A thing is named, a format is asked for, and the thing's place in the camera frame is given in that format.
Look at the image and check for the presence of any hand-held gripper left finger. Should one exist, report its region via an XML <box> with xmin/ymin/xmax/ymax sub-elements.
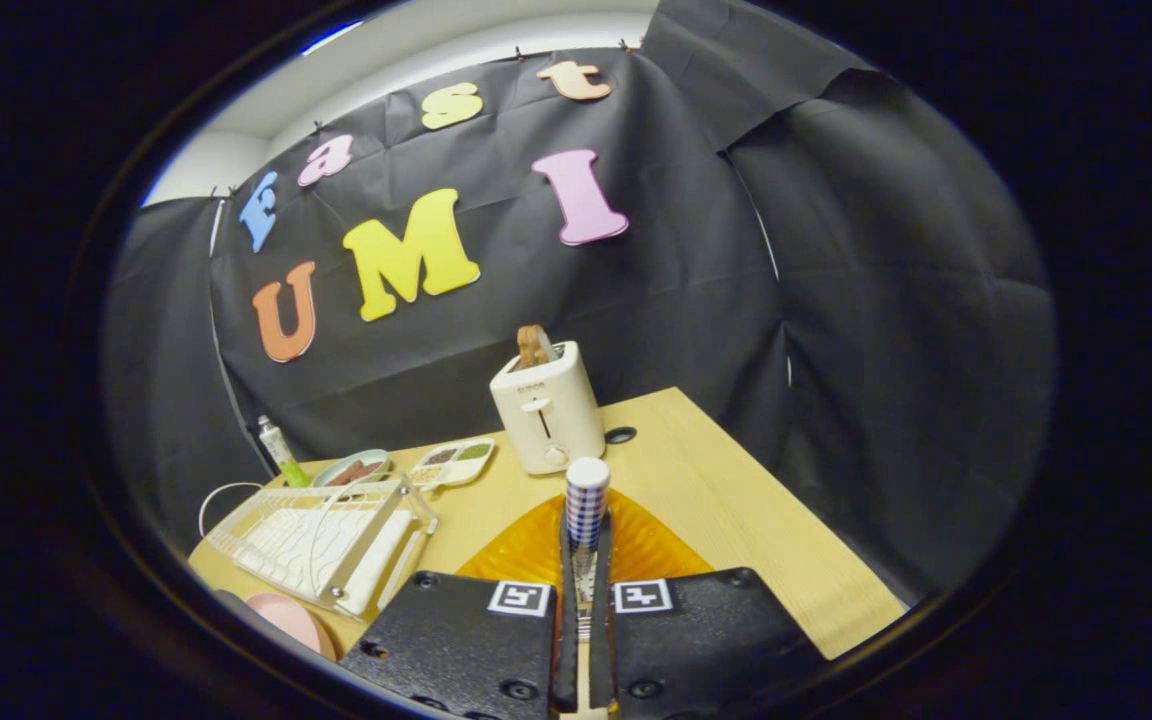
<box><xmin>338</xmin><ymin>492</ymin><xmax>582</xmax><ymax>720</ymax></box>

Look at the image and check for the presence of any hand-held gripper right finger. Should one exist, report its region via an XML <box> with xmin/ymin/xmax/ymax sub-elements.
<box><xmin>591</xmin><ymin>490</ymin><xmax>827</xmax><ymax>720</ymax></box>

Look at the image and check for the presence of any white wire dish rack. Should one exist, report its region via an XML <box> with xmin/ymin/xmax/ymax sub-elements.
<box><xmin>198</xmin><ymin>474</ymin><xmax>439</xmax><ymax>619</ymax></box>

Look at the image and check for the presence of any pink plate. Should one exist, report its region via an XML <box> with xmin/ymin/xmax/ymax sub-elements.
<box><xmin>244</xmin><ymin>592</ymin><xmax>339</xmax><ymax>663</ymax></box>

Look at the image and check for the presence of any spoon with blue checkered handle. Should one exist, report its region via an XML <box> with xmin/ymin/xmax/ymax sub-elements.
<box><xmin>564</xmin><ymin>457</ymin><xmax>612</xmax><ymax>641</ymax></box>

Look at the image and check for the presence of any light green plate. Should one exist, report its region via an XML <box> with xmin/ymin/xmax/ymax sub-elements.
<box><xmin>312</xmin><ymin>449</ymin><xmax>392</xmax><ymax>489</ymax></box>

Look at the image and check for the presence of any white divided tray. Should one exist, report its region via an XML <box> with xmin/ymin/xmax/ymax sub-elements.
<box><xmin>406</xmin><ymin>437</ymin><xmax>497</xmax><ymax>491</ymax></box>

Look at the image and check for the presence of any white toaster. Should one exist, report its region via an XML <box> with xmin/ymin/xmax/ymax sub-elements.
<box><xmin>489</xmin><ymin>341</ymin><xmax>607</xmax><ymax>476</ymax></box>

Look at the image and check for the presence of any clear bottle with green liquid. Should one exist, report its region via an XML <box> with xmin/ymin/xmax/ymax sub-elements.
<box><xmin>256</xmin><ymin>415</ymin><xmax>311</xmax><ymax>489</ymax></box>

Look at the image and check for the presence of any brown toast slice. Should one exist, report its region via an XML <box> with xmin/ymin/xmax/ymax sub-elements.
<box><xmin>516</xmin><ymin>324</ymin><xmax>559</xmax><ymax>368</ymax></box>

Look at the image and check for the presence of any black backdrop cloth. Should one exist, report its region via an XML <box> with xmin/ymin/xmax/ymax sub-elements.
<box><xmin>101</xmin><ymin>0</ymin><xmax>1057</xmax><ymax>601</ymax></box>

